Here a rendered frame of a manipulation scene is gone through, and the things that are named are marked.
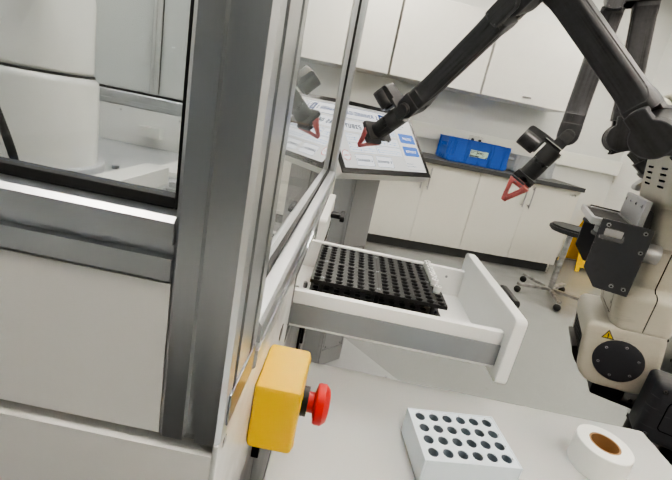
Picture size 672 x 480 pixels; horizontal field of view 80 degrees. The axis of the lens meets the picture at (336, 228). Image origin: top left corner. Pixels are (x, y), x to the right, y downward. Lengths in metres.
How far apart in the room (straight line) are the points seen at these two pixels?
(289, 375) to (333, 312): 0.22
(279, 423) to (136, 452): 0.14
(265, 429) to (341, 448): 0.17
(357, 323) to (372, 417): 0.13
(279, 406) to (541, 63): 4.24
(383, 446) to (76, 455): 0.37
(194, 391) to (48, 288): 0.10
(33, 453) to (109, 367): 0.09
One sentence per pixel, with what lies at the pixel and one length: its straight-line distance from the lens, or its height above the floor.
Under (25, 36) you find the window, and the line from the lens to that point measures 0.28.
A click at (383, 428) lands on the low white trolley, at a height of 0.76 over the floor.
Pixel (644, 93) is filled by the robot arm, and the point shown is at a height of 1.30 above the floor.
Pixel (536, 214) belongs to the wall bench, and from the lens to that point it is 4.27.
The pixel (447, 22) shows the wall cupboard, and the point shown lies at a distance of 4.14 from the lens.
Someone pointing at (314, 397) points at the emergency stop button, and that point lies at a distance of 0.43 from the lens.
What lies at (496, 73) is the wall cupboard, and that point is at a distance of 4.26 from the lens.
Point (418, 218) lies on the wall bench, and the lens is 3.85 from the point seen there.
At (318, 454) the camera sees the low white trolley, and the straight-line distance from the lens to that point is 0.56.
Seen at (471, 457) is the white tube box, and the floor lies 0.80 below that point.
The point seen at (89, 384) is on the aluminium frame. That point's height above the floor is 0.97.
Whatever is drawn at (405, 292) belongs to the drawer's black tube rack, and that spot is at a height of 0.90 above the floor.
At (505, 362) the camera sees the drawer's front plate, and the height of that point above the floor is 0.86.
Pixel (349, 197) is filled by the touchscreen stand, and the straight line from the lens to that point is 1.60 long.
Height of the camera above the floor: 1.16
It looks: 16 degrees down
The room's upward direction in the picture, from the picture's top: 11 degrees clockwise
